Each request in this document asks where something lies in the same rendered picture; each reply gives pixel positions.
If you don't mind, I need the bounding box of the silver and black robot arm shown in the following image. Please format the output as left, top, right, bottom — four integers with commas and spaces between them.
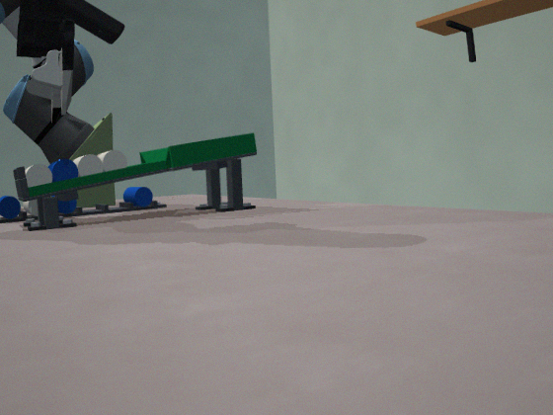
0, 0, 124, 164

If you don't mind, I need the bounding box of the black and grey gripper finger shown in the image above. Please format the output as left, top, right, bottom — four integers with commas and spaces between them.
32, 26, 74, 116
27, 79, 61, 124

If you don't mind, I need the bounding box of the blue cylinder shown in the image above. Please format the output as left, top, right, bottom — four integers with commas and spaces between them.
0, 196, 21, 219
58, 200, 77, 213
48, 159, 78, 182
123, 187, 153, 207

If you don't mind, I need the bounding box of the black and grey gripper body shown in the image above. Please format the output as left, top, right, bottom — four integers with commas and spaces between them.
17, 0, 75, 57

